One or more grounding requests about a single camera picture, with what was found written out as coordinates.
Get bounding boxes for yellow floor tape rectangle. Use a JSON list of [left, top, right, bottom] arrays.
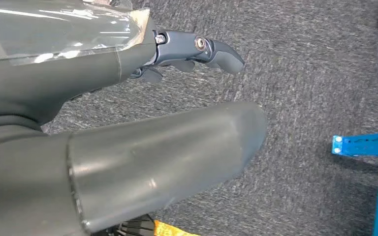
[[153, 220, 200, 236]]

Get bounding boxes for black cables under hand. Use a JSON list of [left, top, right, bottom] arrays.
[[109, 215, 156, 236]]

